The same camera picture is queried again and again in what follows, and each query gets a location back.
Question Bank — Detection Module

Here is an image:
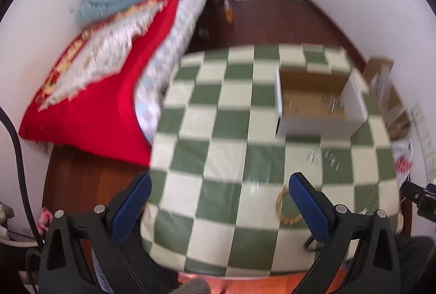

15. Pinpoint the wooden bead bracelet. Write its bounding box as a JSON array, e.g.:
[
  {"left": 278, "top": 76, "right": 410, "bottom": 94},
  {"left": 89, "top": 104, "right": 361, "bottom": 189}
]
[{"left": 275, "top": 186, "right": 305, "bottom": 226}]

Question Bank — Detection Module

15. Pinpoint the clear plastic packaging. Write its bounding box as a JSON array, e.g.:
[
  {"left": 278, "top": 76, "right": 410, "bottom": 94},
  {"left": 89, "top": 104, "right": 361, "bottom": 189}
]
[{"left": 370, "top": 65, "right": 395, "bottom": 112}]

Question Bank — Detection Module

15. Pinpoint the orange drink bottle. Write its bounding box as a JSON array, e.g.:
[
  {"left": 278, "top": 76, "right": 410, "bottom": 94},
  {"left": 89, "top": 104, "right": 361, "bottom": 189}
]
[{"left": 223, "top": 0, "right": 234, "bottom": 24}]

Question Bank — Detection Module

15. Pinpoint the red floral bed quilt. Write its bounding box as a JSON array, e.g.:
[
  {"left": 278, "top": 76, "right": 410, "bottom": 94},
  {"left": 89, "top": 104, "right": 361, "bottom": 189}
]
[{"left": 18, "top": 0, "right": 212, "bottom": 168}]

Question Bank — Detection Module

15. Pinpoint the checkered mattress sheet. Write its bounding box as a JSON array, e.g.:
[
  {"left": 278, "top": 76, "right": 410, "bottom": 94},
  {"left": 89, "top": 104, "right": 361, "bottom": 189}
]
[{"left": 134, "top": 0, "right": 207, "bottom": 143}]

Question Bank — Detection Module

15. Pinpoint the white cardboard jewelry box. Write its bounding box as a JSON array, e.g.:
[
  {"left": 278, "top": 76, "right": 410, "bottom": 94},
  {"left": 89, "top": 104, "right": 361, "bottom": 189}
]
[{"left": 275, "top": 68, "right": 369, "bottom": 140}]

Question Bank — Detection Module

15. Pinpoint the white power strip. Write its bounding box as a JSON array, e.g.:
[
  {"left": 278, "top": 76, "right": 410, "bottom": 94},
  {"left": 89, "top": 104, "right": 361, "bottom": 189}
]
[{"left": 411, "top": 103, "right": 435, "bottom": 182}]

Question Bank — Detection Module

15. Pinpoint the white plastic bag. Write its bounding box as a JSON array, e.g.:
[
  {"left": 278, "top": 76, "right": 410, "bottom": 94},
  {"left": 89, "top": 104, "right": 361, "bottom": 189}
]
[{"left": 391, "top": 139, "right": 414, "bottom": 186}]

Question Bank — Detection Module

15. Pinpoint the brown cardboard box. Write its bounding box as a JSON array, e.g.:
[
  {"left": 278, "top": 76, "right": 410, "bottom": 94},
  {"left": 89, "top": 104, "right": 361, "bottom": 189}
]
[{"left": 363, "top": 57, "right": 411, "bottom": 141}]

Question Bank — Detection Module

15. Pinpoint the silver chain jewelry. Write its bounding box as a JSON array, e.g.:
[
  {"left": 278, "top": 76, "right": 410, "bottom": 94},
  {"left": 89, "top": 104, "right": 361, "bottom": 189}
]
[{"left": 322, "top": 94, "right": 345, "bottom": 114}]

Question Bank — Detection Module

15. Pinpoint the pink slipper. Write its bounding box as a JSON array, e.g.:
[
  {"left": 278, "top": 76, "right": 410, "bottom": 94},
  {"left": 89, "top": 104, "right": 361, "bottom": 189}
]
[{"left": 36, "top": 207, "right": 53, "bottom": 236}]

